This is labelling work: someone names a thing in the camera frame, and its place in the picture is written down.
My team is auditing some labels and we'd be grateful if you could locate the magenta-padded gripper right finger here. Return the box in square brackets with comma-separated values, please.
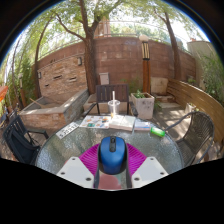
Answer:
[125, 143, 170, 190]

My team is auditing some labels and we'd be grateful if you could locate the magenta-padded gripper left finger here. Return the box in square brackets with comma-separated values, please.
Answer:
[55, 143, 102, 190]

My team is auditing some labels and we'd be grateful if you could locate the blue and black computer mouse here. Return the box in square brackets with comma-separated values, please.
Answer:
[97, 135, 128, 176]

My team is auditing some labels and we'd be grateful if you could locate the floral red and green mouse pad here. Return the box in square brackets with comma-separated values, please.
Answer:
[99, 173, 128, 190]

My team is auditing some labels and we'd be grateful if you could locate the green tube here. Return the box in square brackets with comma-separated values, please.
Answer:
[149, 126, 167, 138]

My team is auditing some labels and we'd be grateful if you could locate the white lettered plate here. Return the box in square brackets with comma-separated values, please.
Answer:
[55, 121, 81, 140]

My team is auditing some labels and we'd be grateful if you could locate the small pale booklet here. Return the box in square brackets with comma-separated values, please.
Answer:
[133, 119, 152, 132]

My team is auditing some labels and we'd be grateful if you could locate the open colourful magazine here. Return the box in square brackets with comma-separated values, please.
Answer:
[79, 114, 112, 130]

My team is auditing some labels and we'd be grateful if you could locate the thick white book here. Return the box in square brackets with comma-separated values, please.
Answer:
[108, 114, 137, 132]

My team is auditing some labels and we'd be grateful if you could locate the dark wicker armchair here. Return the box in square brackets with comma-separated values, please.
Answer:
[165, 110, 215, 168]

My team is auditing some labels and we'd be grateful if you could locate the black folding chair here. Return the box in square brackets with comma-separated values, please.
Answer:
[2, 114, 50, 166]

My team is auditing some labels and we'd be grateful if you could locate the raised stone planter bed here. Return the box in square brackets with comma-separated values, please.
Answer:
[18, 88, 90, 131]

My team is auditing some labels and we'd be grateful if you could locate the white square planter with plant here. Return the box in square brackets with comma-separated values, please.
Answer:
[130, 90, 156, 120]

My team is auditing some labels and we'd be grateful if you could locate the clear plastic cup with straw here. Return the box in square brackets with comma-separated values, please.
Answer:
[107, 90, 121, 118]

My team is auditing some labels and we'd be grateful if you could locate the dark wooden slatted chair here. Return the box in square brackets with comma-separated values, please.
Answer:
[83, 83, 138, 118]

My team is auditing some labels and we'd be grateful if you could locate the beige stone block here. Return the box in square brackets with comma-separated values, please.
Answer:
[150, 77, 169, 96]

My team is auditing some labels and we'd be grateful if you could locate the curved wooden slat fence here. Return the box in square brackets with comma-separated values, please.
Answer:
[166, 78, 224, 144]

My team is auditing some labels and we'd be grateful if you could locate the forked brown tree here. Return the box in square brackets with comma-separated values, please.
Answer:
[49, 0, 111, 95]

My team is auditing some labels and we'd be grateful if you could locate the slim leaning tree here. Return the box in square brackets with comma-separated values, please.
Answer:
[153, 8, 183, 81]

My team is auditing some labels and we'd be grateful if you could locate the wooden lamp post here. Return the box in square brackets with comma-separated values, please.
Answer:
[138, 34, 152, 94]

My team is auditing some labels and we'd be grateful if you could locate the grey wall box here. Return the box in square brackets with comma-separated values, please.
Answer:
[98, 72, 110, 86]

